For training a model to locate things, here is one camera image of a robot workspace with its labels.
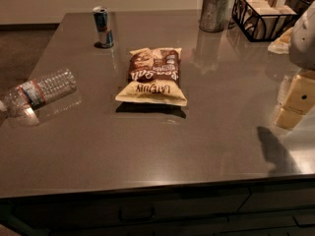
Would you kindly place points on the cabinet drawer with handle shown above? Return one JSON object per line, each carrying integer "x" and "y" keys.
{"x": 95, "y": 211}

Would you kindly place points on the black wire basket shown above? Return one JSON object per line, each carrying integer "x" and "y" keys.
{"x": 238, "y": 13}

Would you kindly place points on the metal tin cup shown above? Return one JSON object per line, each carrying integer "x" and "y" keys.
{"x": 213, "y": 15}

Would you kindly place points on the packets in wire basket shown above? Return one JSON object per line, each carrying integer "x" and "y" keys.
{"x": 264, "y": 19}

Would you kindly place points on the white packet on table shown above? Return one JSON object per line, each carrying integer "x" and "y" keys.
{"x": 281, "y": 44}

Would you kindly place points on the red bull can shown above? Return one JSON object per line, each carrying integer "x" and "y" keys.
{"x": 101, "y": 19}

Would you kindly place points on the brown chips bag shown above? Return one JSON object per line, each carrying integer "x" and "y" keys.
{"x": 154, "y": 77}

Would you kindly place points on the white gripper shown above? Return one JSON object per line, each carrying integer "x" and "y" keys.
{"x": 303, "y": 41}

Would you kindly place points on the clear plastic water bottle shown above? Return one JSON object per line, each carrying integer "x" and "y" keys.
{"x": 37, "y": 92}

